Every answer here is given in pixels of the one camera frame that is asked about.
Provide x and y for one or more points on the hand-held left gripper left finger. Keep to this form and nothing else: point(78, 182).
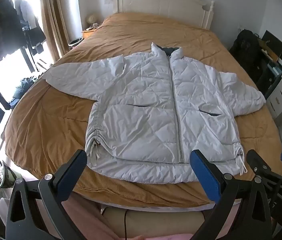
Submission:
point(73, 165)

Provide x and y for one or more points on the white quilted puffer jacket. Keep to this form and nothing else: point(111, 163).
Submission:
point(143, 92)

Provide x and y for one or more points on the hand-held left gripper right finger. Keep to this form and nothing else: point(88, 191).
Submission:
point(205, 172)

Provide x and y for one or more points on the tan curtain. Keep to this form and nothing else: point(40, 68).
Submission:
point(53, 17)

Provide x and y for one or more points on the white wooden headboard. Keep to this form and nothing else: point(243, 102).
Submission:
point(161, 0)

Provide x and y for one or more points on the mustard bedspread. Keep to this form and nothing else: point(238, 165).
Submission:
point(55, 120)

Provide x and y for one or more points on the round dark basket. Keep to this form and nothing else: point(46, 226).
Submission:
point(75, 43)

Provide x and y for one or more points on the green round container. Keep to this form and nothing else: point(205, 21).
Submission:
point(4, 173)

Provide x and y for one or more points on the black bag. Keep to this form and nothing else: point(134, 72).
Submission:
point(246, 52)

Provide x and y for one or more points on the wooden nightstand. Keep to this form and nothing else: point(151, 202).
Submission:
point(87, 33)

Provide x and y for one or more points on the dark clothes pile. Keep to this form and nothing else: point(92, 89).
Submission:
point(22, 91)

